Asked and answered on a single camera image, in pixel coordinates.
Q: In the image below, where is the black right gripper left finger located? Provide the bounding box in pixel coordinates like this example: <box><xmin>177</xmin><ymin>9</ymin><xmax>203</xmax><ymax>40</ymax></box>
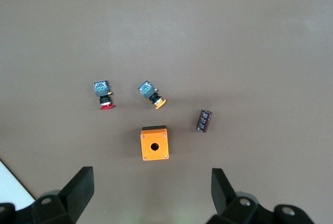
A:
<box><xmin>57</xmin><ymin>166</ymin><xmax>95</xmax><ymax>224</ymax></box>

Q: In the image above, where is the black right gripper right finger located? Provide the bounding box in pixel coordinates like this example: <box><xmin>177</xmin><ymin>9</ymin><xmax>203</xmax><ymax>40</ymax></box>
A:
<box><xmin>211</xmin><ymin>168</ymin><xmax>237</xmax><ymax>216</ymax></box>

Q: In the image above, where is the white drawer cabinet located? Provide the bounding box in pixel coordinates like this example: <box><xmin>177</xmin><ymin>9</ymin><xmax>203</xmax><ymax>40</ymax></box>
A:
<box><xmin>0</xmin><ymin>158</ymin><xmax>36</xmax><ymax>211</ymax></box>

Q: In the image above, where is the small black terminal block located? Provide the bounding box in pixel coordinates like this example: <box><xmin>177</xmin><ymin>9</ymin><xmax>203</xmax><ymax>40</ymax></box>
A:
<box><xmin>195</xmin><ymin>109</ymin><xmax>214</xmax><ymax>133</ymax></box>

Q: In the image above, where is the orange button enclosure box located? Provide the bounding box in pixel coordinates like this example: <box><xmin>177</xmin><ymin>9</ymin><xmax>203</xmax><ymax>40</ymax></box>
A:
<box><xmin>140</xmin><ymin>125</ymin><xmax>170</xmax><ymax>161</ymax></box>

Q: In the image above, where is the red push button switch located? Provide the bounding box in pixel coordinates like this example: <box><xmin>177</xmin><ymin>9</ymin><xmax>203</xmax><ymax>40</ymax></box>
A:
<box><xmin>92</xmin><ymin>80</ymin><xmax>116</xmax><ymax>111</ymax></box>

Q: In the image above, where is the yellow push button switch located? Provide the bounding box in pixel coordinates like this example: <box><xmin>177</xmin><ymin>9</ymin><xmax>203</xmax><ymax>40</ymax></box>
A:
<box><xmin>137</xmin><ymin>80</ymin><xmax>167</xmax><ymax>110</ymax></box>

